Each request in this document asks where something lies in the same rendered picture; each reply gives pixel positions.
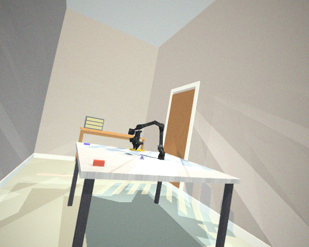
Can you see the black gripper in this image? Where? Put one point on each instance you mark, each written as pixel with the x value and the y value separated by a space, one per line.
pixel 137 143

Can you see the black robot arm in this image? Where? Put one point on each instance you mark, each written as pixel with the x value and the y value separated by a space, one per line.
pixel 161 155

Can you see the small red block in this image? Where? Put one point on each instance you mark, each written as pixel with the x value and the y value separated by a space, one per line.
pixel 98 163

